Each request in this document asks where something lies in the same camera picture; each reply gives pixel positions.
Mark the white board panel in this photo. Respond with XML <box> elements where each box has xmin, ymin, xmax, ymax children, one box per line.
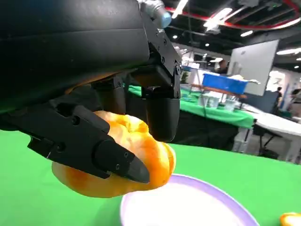
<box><xmin>227</xmin><ymin>39</ymin><xmax>279</xmax><ymax>96</ymax></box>

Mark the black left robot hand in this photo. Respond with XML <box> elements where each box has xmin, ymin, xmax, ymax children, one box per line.
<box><xmin>0</xmin><ymin>0</ymin><xmax>182</xmax><ymax>184</ymax></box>

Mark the lilac plate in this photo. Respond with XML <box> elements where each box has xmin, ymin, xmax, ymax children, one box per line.
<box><xmin>119</xmin><ymin>173</ymin><xmax>261</xmax><ymax>226</ymax></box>

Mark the red ceiling pipe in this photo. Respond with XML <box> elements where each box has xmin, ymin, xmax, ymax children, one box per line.
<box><xmin>174</xmin><ymin>0</ymin><xmax>301</xmax><ymax>31</ymax></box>

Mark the person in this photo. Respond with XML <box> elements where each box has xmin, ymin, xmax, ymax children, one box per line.
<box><xmin>215</xmin><ymin>60</ymin><xmax>230</xmax><ymax>75</ymax></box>
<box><xmin>275</xmin><ymin>87</ymin><xmax>283</xmax><ymax>111</ymax></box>

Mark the white desk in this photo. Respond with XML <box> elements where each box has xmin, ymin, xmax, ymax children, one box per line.
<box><xmin>244</xmin><ymin>103</ymin><xmax>301</xmax><ymax>163</ymax></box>

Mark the blue plastic crate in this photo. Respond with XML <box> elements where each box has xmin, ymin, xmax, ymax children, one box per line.
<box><xmin>202</xmin><ymin>73</ymin><xmax>249</xmax><ymax>95</ymax></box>

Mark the green clothed background table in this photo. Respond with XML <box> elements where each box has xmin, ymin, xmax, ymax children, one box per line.
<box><xmin>128</xmin><ymin>84</ymin><xmax>256</xmax><ymax>129</ymax></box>

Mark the silver cable connector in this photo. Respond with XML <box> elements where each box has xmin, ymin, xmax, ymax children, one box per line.
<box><xmin>141</xmin><ymin>0</ymin><xmax>173</xmax><ymax>28</ymax></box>

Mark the green table cloth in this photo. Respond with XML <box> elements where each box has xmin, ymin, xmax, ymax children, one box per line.
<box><xmin>0</xmin><ymin>128</ymin><xmax>301</xmax><ymax>226</ymax></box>

